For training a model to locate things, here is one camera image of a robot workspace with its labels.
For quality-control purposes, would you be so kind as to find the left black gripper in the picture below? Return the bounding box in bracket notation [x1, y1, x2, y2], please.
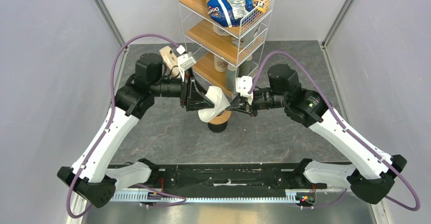
[150, 67, 214, 112]

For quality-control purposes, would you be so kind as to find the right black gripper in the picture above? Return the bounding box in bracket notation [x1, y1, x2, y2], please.
[226, 88, 288, 117]

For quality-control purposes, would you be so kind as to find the white paper coffee filter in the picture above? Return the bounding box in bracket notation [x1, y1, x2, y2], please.
[198, 85, 231, 123]

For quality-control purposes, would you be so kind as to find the wooden ring dripper holder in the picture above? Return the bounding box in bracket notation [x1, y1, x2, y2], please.
[208, 111, 232, 125]

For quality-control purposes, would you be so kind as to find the red black coffee carafe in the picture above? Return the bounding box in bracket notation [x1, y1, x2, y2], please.
[207, 122, 228, 133]

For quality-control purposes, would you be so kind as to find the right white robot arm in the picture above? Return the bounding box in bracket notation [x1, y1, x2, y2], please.
[230, 64, 407, 204]

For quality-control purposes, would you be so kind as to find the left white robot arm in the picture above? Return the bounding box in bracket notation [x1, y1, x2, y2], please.
[57, 52, 214, 208]

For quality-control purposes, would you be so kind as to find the beige filter paper pack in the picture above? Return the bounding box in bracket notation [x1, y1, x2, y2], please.
[159, 46, 180, 76]

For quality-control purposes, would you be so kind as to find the grey green bottle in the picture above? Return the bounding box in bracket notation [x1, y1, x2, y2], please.
[238, 55, 253, 77]
[225, 64, 238, 92]

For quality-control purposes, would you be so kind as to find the white paper cup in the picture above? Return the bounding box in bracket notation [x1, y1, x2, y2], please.
[213, 54, 228, 73]

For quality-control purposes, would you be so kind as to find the white printed cup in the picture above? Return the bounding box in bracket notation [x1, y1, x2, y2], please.
[230, 25, 260, 49]

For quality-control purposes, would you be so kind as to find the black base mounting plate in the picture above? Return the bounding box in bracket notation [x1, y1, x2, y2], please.
[127, 158, 328, 199]

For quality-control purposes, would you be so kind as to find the orange snack packet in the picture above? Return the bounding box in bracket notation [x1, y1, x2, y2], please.
[252, 0, 269, 13]

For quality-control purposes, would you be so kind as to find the blue chip bag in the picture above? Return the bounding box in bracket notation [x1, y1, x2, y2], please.
[205, 0, 254, 27]

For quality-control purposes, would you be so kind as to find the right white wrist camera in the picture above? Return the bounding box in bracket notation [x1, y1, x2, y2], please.
[235, 76, 254, 105]

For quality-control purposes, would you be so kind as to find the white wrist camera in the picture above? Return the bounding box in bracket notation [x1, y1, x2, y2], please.
[235, 76, 254, 105]
[176, 45, 197, 82]

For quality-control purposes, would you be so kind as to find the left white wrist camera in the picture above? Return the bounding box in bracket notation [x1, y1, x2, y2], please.
[176, 45, 197, 82]

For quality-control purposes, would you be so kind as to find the white wire shelf rack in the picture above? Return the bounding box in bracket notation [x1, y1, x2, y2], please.
[178, 0, 275, 97]

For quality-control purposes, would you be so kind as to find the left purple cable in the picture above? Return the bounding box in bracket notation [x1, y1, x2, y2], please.
[66, 34, 188, 219]

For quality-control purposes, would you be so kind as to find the purple cable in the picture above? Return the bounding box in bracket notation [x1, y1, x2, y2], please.
[248, 51, 421, 212]
[66, 34, 188, 219]

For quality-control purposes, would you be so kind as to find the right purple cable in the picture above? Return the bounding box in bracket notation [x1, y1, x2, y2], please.
[248, 51, 421, 212]

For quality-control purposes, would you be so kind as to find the aluminium toothed rail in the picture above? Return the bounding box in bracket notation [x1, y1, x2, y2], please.
[110, 188, 300, 204]

